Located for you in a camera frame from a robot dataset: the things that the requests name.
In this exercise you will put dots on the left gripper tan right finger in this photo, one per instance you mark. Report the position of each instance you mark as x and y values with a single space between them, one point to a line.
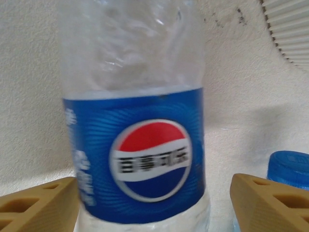
270 207

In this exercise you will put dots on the left gripper tan left finger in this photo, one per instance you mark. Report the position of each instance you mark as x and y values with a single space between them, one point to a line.
36 207

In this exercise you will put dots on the short Pepsi label bottle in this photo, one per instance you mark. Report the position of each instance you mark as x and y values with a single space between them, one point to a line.
144 108

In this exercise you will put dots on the beige plastic waste bin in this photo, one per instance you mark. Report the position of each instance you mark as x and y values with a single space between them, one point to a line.
289 29

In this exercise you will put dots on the clear water bottle blue cap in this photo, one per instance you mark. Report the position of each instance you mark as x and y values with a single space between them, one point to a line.
287 166

